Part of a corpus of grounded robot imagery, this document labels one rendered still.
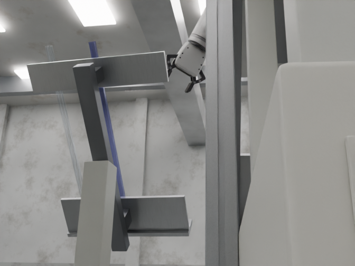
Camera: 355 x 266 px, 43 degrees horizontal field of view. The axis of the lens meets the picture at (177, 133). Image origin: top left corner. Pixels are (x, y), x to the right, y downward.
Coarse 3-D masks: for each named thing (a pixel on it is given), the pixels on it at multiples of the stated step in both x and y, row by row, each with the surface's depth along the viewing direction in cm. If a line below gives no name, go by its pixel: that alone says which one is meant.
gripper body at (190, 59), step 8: (184, 48) 162; (192, 48) 163; (200, 48) 163; (184, 56) 162; (192, 56) 163; (200, 56) 164; (176, 64) 162; (184, 64) 163; (192, 64) 163; (200, 64) 164; (184, 72) 168; (192, 72) 164
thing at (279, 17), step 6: (276, 0) 79; (282, 0) 79; (276, 6) 80; (282, 6) 80; (276, 12) 80; (282, 12) 80; (276, 18) 81; (282, 18) 80; (276, 24) 81; (282, 24) 81; (276, 30) 81; (282, 30) 81; (276, 36) 82; (282, 36) 82; (276, 42) 82; (282, 42) 82; (246, 48) 87; (282, 48) 83; (246, 54) 88; (282, 54) 83; (246, 60) 88; (282, 60) 84; (246, 66) 89; (246, 72) 90
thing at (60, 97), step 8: (48, 48) 106; (48, 56) 107; (64, 104) 112; (64, 112) 112; (64, 120) 113; (64, 128) 114; (72, 136) 115; (72, 144) 115; (72, 152) 116; (72, 160) 117; (80, 176) 119; (80, 184) 119; (80, 192) 120
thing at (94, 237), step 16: (96, 176) 102; (112, 176) 104; (96, 192) 100; (112, 192) 104; (80, 208) 100; (96, 208) 99; (112, 208) 103; (80, 224) 98; (96, 224) 98; (112, 224) 103; (80, 240) 97; (96, 240) 96; (80, 256) 96; (96, 256) 95
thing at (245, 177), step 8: (240, 160) 99; (248, 160) 99; (240, 168) 100; (248, 168) 100; (240, 176) 101; (248, 176) 101; (240, 184) 102; (248, 184) 102; (240, 192) 103; (240, 200) 104; (240, 208) 105; (240, 216) 106; (240, 224) 107
